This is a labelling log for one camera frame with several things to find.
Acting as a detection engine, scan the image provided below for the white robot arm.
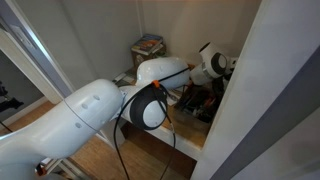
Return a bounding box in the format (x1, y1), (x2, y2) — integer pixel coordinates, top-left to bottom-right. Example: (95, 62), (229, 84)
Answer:
(0, 43), (232, 180)

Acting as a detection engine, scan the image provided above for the cardboard box of tools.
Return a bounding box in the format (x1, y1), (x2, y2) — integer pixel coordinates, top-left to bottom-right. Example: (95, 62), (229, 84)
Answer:
(173, 86), (217, 134)

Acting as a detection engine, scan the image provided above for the stack of books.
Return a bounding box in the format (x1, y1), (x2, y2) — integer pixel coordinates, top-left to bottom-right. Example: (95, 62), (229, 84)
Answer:
(131, 34), (163, 55)

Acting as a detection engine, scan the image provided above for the white framed floor object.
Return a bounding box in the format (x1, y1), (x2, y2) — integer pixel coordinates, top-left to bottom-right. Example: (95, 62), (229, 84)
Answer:
(45, 159), (90, 180)

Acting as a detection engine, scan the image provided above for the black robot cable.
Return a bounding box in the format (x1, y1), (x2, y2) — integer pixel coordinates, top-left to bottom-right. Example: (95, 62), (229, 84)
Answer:
(113, 66), (192, 180)

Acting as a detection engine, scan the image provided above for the wooden desk with white frame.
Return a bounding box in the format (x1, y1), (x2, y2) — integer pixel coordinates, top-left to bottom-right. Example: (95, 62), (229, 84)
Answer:
(117, 68), (208, 160)

